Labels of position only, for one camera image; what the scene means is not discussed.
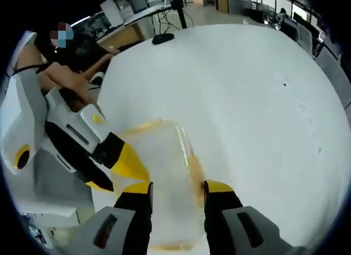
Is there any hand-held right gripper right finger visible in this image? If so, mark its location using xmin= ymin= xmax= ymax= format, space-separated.
xmin=202 ymin=179 xmax=308 ymax=255

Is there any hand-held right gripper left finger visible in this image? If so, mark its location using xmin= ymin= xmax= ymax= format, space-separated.
xmin=73 ymin=180 xmax=154 ymax=255

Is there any clear box with yellow buckle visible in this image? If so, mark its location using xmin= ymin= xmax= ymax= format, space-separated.
xmin=115 ymin=118 xmax=210 ymax=252

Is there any white tray on tripod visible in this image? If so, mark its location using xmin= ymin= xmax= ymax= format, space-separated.
xmin=123 ymin=0 xmax=194 ymax=31

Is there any wooden cabinet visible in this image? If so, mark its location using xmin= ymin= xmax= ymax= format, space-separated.
xmin=214 ymin=0 xmax=230 ymax=13

